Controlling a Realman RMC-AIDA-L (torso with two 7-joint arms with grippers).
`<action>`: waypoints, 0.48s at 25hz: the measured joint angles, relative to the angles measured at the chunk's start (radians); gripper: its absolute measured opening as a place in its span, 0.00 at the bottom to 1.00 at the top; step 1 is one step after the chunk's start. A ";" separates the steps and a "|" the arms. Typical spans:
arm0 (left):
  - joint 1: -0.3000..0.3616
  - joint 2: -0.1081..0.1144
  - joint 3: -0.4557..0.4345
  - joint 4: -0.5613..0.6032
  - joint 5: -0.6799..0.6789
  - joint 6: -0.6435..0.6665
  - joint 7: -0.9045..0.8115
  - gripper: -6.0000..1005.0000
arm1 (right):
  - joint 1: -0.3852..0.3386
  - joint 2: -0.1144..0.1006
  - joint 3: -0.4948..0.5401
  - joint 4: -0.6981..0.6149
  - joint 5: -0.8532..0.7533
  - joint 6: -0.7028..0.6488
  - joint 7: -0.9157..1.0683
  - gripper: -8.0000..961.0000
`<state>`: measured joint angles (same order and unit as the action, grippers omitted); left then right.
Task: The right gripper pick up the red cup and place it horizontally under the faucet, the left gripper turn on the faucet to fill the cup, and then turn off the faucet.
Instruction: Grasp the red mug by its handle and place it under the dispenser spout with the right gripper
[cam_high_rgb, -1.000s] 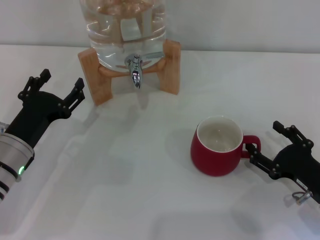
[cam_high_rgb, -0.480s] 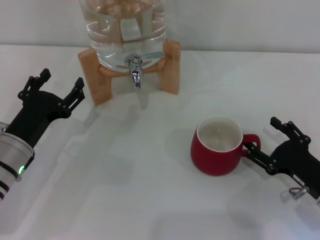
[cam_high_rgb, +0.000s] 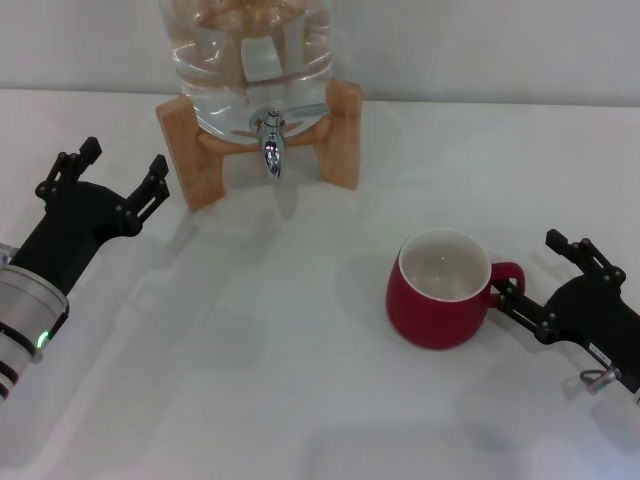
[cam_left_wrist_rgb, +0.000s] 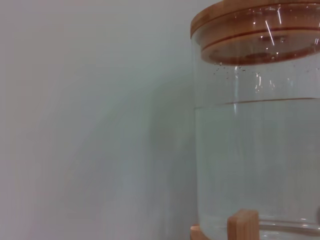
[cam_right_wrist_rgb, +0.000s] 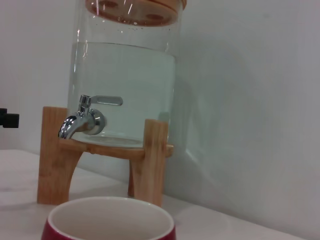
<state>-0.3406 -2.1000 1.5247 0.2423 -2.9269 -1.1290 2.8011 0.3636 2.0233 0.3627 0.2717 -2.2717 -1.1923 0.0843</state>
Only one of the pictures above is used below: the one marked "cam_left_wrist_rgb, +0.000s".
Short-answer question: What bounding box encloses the wooden dispenser stand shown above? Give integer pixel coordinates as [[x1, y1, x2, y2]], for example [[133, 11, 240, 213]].
[[189, 209, 260, 240]]

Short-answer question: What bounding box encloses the glass water dispenser jar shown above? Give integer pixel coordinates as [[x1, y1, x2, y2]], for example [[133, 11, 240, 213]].
[[189, 0, 320, 240]]

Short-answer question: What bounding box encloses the round wooden jar lid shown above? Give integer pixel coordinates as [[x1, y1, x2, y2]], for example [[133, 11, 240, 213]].
[[189, 0, 320, 67]]

